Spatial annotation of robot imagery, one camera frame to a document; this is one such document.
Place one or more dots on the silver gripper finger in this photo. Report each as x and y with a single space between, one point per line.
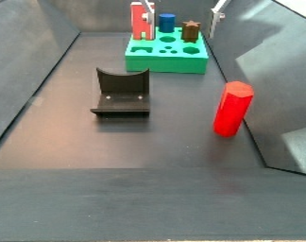
218 15
148 11

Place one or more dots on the green shape sorter board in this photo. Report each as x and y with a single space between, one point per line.
167 54

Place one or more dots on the red arch block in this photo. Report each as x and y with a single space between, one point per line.
142 29

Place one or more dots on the blue cylinder block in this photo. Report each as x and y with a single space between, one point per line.
167 22

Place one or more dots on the brown star block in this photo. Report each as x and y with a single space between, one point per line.
190 31

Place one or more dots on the black curved holder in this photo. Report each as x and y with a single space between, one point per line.
124 93

